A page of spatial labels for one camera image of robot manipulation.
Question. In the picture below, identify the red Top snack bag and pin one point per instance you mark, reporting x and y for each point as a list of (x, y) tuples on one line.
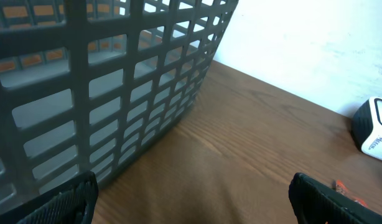
[(342, 189)]

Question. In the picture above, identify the grey plastic shopping basket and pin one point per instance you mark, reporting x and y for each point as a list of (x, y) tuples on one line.
[(87, 85)]

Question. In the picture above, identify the white barcode scanner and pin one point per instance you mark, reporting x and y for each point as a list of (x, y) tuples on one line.
[(366, 127)]

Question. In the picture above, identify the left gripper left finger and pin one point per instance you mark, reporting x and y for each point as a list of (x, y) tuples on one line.
[(71, 202)]

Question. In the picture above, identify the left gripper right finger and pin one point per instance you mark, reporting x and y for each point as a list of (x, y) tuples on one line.
[(314, 202)]

